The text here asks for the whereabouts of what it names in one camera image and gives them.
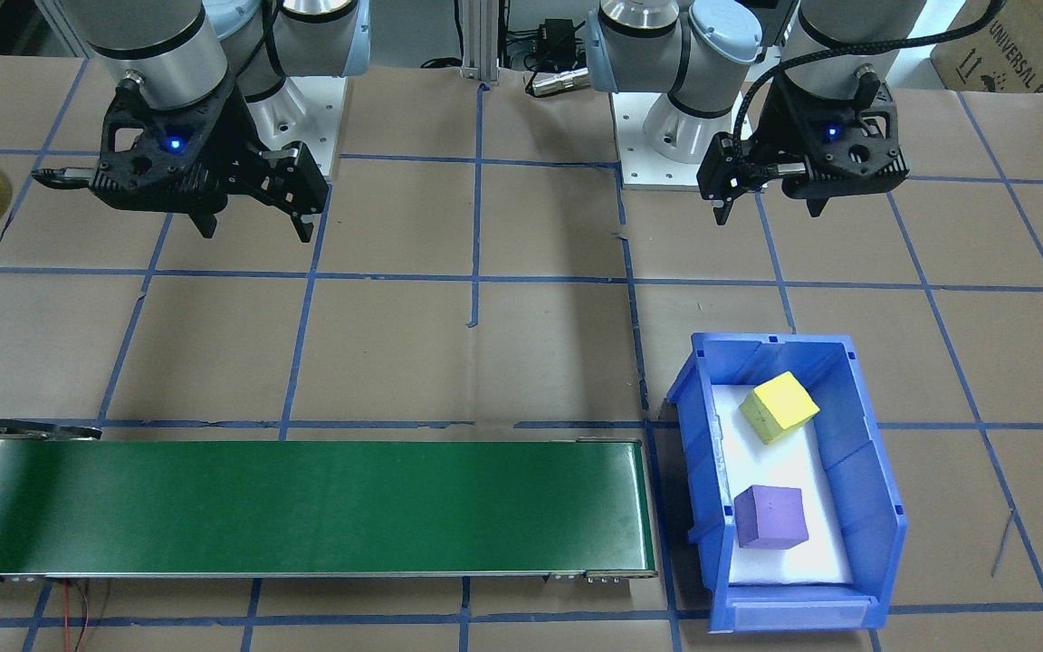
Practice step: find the yellow foam block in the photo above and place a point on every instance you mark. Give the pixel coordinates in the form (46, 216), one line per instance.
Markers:
(779, 407)

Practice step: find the purple foam block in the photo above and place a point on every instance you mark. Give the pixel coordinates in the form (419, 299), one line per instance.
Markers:
(770, 516)

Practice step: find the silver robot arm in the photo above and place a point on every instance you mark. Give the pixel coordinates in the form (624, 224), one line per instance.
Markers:
(150, 45)
(712, 54)

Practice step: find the brown cardboard box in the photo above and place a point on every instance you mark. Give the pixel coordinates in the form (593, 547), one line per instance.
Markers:
(1028, 54)

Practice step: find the silver cylindrical plug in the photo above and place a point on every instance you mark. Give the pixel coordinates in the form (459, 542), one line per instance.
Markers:
(559, 82)

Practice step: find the black power supply box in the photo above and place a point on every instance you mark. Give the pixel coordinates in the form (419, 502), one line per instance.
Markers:
(559, 38)

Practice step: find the green conveyor belt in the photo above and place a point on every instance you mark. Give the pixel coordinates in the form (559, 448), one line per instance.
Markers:
(304, 507)

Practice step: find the blue plastic bin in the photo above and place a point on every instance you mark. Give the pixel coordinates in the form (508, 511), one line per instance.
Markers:
(856, 489)

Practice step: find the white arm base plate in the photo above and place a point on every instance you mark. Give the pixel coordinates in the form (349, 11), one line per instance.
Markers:
(322, 127)
(639, 172)

